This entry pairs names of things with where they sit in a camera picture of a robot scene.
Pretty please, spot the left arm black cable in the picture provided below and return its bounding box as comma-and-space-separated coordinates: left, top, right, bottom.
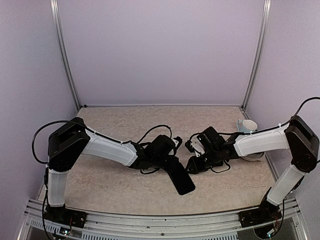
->
31, 120, 173, 176

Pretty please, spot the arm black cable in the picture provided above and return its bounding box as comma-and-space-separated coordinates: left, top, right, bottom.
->
31, 120, 173, 176
188, 96, 320, 163

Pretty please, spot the left aluminium frame post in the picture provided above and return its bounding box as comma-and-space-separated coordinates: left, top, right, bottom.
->
49, 0, 81, 112

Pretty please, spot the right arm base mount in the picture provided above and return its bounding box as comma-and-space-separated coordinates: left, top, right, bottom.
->
238, 197, 282, 228

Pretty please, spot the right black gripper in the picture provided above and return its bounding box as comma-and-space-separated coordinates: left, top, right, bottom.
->
185, 146, 221, 174

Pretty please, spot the front aluminium rail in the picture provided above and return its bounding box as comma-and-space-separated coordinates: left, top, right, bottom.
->
14, 198, 310, 240

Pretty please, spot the aluminium frame post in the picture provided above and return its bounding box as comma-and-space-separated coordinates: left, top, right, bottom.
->
49, 0, 81, 112
241, 0, 272, 112

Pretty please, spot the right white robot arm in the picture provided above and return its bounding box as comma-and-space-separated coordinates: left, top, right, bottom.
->
185, 115, 320, 222

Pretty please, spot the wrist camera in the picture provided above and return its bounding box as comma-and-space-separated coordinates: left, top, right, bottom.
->
172, 136, 183, 150
184, 140, 205, 157

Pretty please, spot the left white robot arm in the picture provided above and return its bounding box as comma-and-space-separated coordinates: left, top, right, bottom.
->
47, 117, 186, 223

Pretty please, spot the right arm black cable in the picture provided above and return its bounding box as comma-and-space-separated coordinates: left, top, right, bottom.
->
188, 96, 320, 163

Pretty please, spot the white round plate stack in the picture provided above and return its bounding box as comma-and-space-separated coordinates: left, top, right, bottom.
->
240, 152, 265, 162

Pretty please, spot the black phone case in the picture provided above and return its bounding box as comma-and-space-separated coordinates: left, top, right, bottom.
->
168, 162, 196, 196

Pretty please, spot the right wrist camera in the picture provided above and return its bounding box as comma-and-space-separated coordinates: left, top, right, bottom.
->
184, 140, 205, 157

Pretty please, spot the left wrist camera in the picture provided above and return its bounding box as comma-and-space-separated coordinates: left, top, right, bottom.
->
172, 136, 183, 150

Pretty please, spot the blue cup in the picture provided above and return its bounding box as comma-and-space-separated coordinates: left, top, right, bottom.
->
236, 119, 258, 133

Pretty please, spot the right aluminium frame post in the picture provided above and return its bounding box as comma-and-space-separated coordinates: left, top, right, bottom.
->
241, 0, 272, 112

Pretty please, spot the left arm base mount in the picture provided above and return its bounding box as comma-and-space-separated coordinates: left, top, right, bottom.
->
44, 205, 87, 229

